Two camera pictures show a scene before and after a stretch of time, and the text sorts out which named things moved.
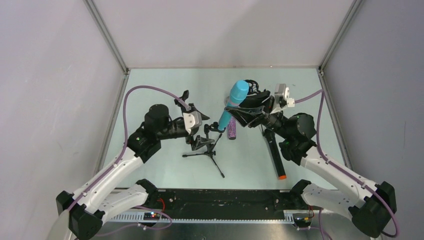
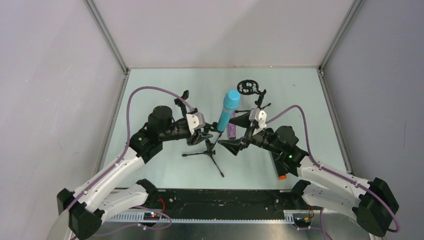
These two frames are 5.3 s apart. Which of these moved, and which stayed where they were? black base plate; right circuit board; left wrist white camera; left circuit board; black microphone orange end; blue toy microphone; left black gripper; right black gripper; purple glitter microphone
Moved: blue toy microphone; right black gripper; left black gripper
Stayed: black microphone orange end; purple glitter microphone; black base plate; right circuit board; left wrist white camera; left circuit board
